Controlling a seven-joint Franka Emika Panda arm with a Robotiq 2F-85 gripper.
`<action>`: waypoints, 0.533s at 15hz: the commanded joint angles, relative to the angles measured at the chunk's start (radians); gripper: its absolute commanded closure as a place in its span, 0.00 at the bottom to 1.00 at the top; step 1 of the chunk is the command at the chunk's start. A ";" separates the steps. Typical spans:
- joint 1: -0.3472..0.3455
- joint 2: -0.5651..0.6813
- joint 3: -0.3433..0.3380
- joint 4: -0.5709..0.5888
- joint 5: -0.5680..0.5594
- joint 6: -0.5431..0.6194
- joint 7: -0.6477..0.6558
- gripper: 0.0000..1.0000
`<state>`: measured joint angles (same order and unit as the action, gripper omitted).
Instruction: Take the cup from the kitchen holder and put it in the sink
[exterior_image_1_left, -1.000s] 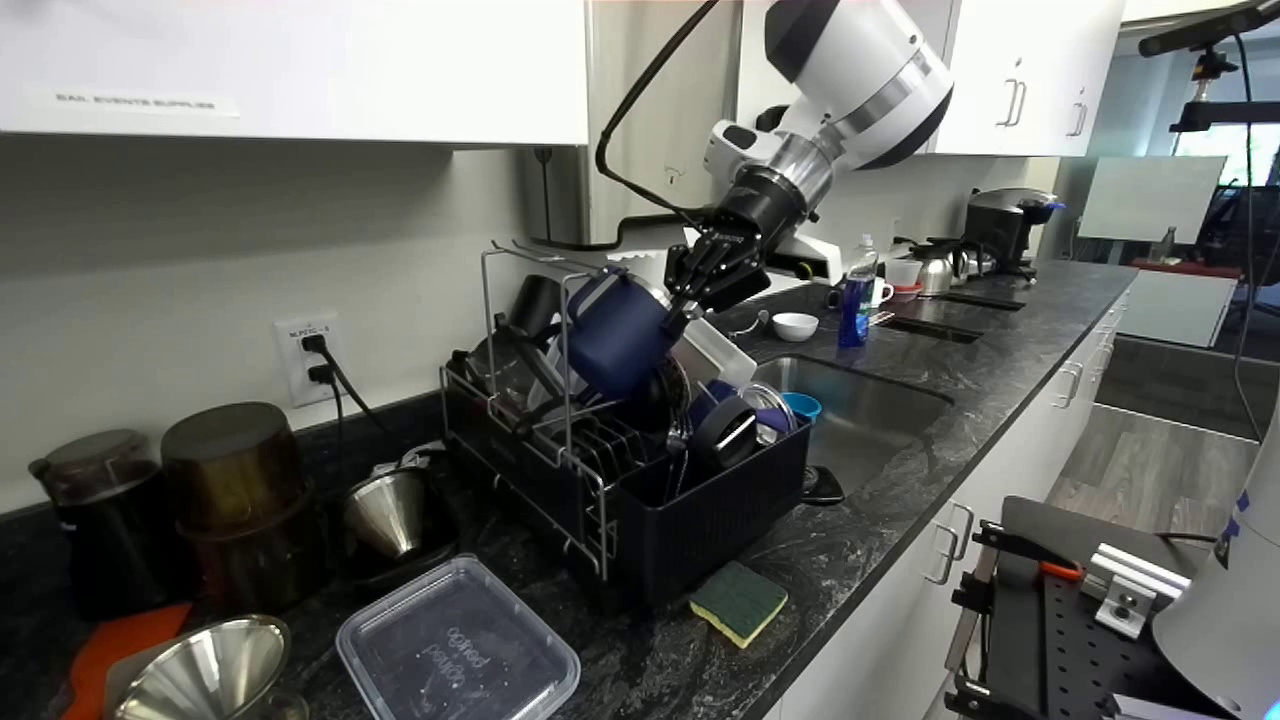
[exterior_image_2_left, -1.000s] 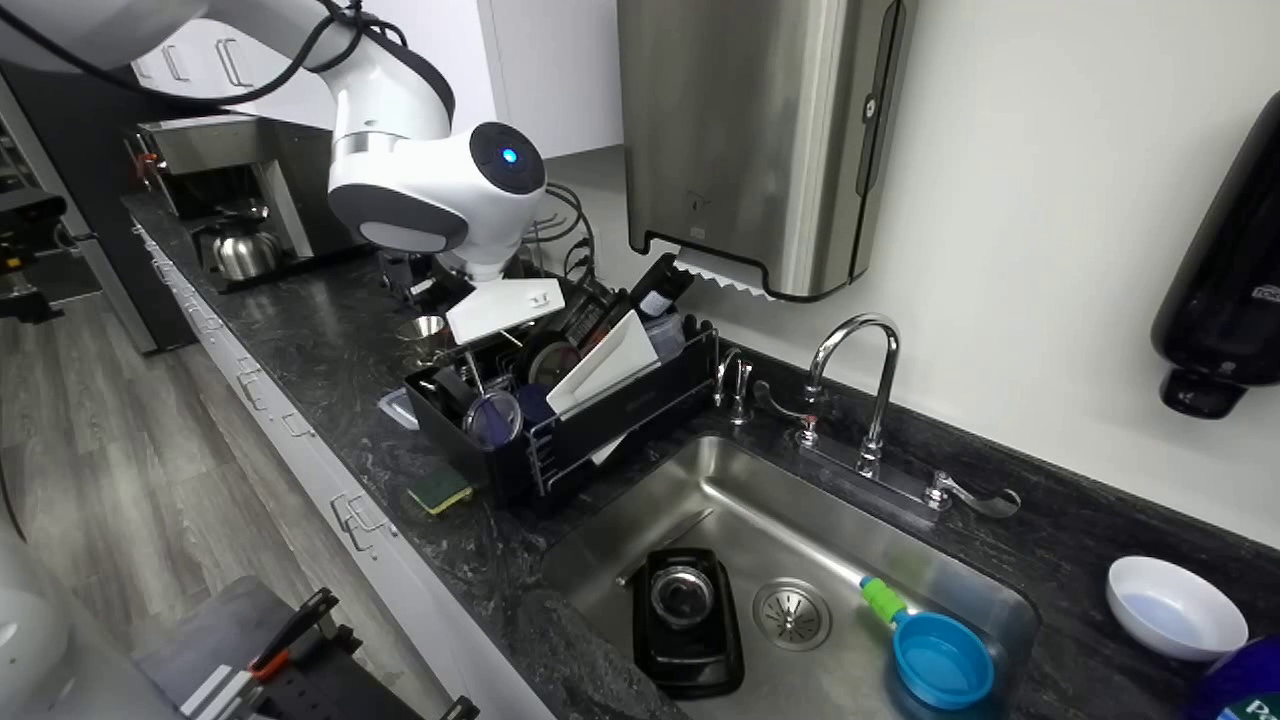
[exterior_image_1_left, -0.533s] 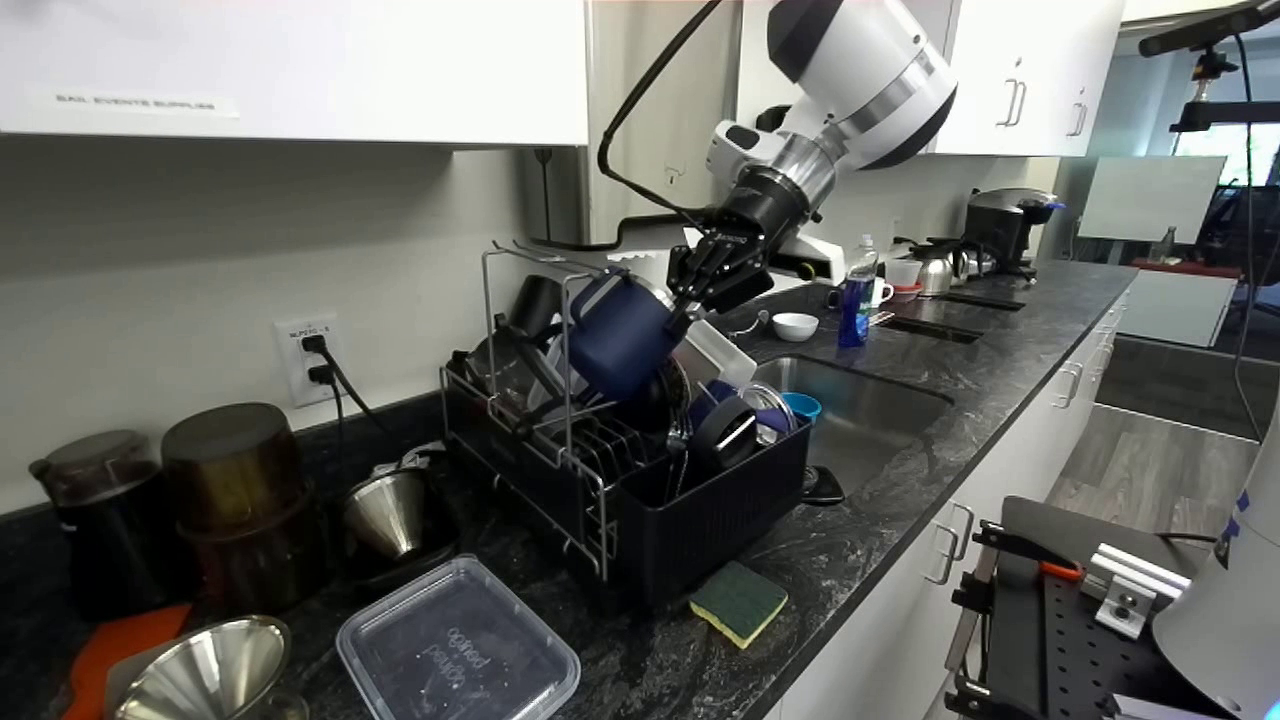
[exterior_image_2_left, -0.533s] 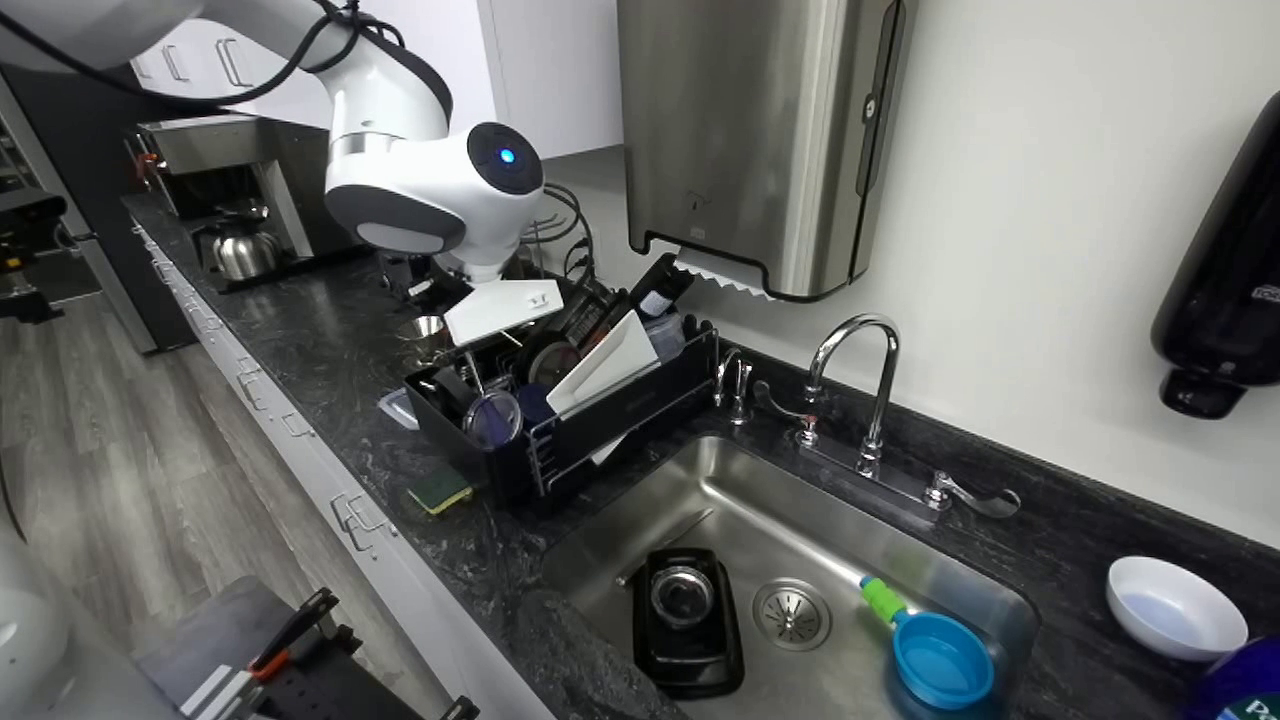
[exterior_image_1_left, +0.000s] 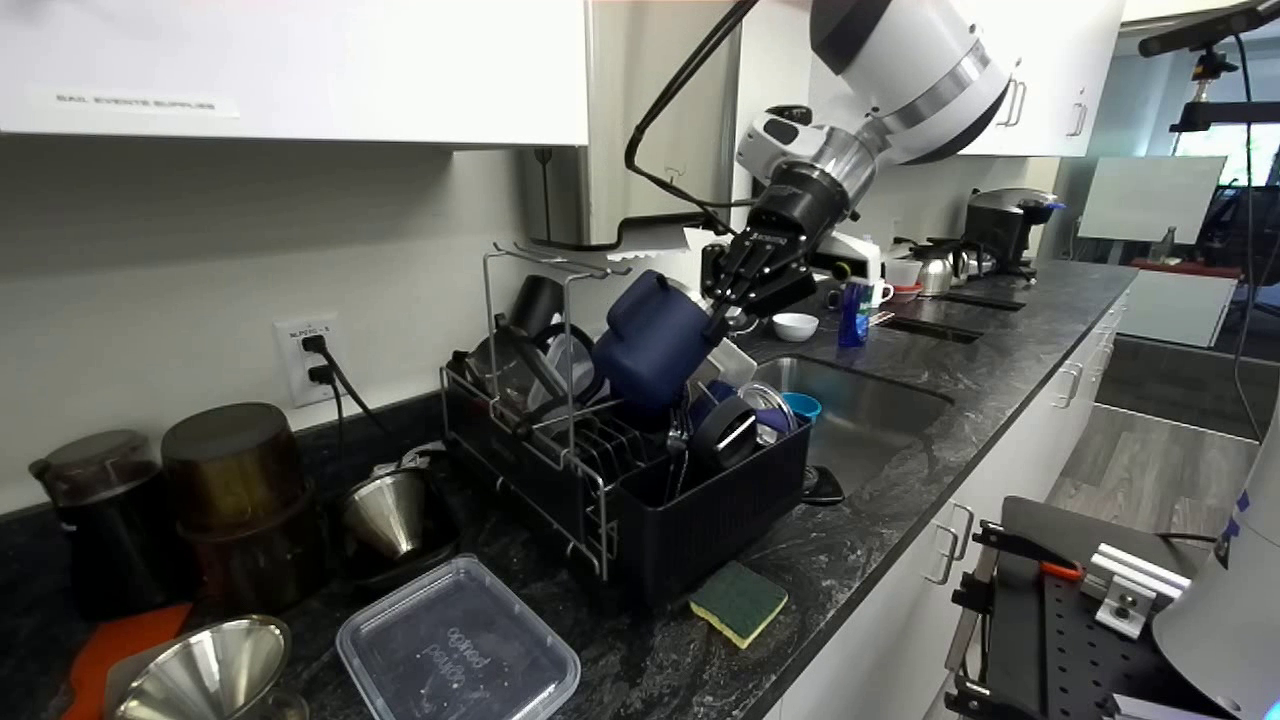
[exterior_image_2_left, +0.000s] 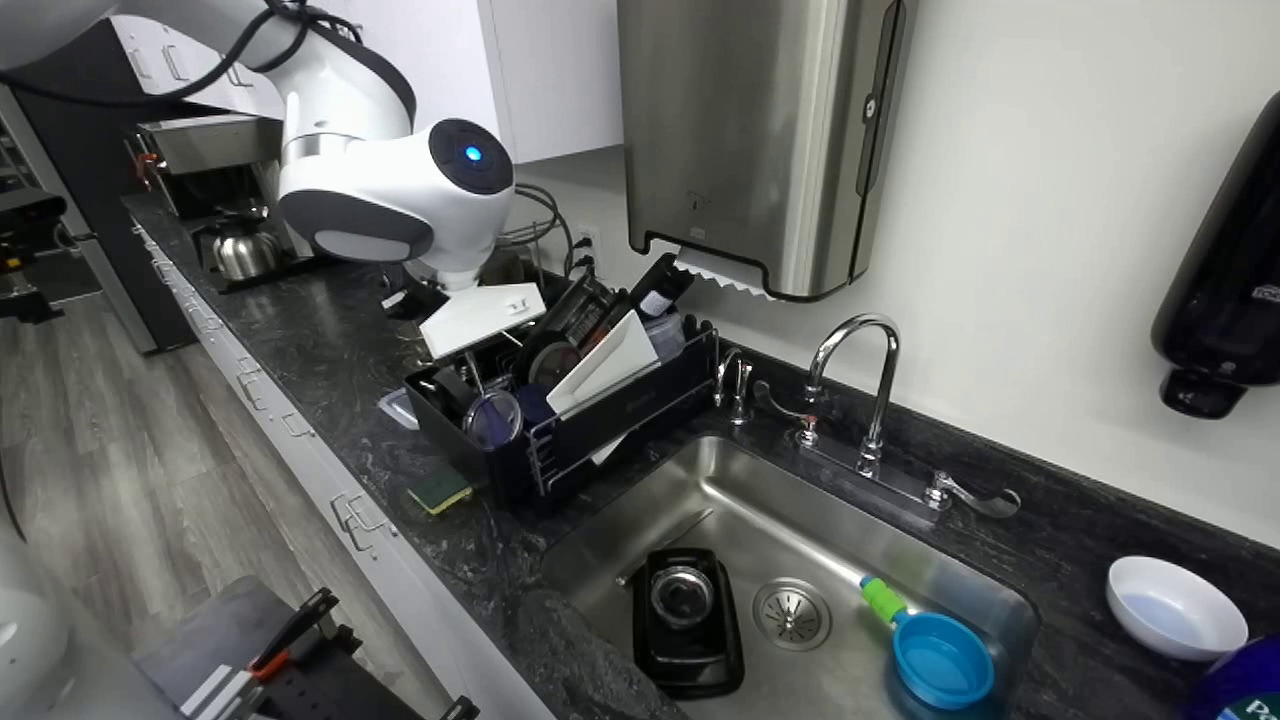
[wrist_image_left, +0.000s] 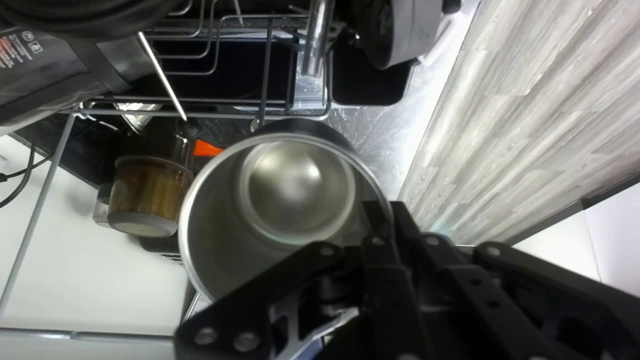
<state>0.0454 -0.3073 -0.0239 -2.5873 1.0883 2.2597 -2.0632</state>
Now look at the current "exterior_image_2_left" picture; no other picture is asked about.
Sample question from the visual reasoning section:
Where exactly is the dark blue cup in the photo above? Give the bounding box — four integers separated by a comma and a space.
517, 381, 561, 430

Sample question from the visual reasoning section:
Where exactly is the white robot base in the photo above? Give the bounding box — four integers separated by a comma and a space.
0, 525, 77, 720

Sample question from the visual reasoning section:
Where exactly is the stainless steel sink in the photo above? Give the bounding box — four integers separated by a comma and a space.
537, 430, 1041, 720

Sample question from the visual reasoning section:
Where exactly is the steel sink drain strainer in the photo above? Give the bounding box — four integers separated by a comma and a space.
753, 571, 837, 653

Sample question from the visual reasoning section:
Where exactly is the white cutting board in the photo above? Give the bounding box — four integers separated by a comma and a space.
538, 308, 663, 423

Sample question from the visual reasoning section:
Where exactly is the black dish rack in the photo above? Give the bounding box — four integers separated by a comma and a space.
401, 297, 725, 517

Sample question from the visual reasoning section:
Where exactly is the green yellow sponge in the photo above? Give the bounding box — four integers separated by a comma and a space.
401, 467, 480, 521

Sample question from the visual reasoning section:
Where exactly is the chrome faucet spout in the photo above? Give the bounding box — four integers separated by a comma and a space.
794, 310, 908, 480

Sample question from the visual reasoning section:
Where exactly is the steel paper towel dispenser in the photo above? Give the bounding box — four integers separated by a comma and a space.
613, 0, 916, 302

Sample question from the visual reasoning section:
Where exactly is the black container clear lid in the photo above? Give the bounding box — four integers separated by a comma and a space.
625, 544, 748, 701

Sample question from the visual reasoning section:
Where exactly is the white lower cabinet front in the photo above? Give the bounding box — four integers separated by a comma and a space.
127, 217, 557, 720

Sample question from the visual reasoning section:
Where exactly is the steel coffee carafe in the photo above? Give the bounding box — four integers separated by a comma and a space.
193, 211, 283, 289

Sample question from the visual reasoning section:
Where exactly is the steel coffee maker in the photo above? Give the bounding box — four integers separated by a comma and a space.
132, 112, 316, 284

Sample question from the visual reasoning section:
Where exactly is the white bowl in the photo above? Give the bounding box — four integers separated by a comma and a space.
1100, 551, 1253, 666

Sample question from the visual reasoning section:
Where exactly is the black soap dispenser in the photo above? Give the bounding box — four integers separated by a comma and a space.
1146, 89, 1280, 423

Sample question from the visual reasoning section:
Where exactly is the black equipment shelf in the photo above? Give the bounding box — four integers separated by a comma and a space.
0, 77, 77, 325

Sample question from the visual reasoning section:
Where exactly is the chrome faucet lever handle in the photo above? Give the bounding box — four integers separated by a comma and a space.
923, 467, 1028, 527
748, 375, 825, 453

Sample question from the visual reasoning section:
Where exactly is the blue scoop green handle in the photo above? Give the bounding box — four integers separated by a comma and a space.
854, 571, 1000, 715

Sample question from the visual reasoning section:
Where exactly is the orange black handled tool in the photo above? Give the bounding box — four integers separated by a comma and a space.
245, 584, 343, 691

